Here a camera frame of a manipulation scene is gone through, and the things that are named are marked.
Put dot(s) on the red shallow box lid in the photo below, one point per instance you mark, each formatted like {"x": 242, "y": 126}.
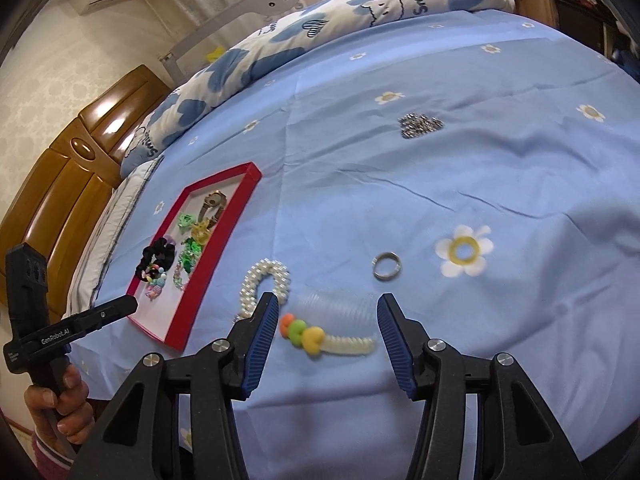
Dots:
{"x": 167, "y": 306}

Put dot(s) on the clear comb with hearts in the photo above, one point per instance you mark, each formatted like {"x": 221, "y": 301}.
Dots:
{"x": 335, "y": 322}

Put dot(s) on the blue heart pattern quilt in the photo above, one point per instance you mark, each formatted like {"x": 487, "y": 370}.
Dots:
{"x": 266, "y": 50}

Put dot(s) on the left hand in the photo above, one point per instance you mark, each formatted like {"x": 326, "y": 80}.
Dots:
{"x": 75, "y": 415}

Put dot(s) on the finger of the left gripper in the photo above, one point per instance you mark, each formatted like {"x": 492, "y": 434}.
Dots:
{"x": 100, "y": 314}

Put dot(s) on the wristwatch with olive strap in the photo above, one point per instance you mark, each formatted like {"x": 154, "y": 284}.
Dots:
{"x": 214, "y": 204}

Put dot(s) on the light blue floral bedsheet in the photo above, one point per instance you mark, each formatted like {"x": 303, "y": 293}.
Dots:
{"x": 483, "y": 170}

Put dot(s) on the black scrunchie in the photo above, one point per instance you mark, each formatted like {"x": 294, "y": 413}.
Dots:
{"x": 156, "y": 259}

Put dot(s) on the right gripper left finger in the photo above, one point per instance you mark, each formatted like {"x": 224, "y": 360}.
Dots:
{"x": 173, "y": 419}

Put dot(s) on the yellow hair claw clip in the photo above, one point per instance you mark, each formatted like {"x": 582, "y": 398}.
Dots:
{"x": 201, "y": 232}

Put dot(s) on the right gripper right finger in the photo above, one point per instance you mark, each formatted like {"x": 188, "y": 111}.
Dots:
{"x": 518, "y": 436}

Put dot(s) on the wooden headboard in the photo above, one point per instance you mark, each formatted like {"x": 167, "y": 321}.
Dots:
{"x": 67, "y": 189}

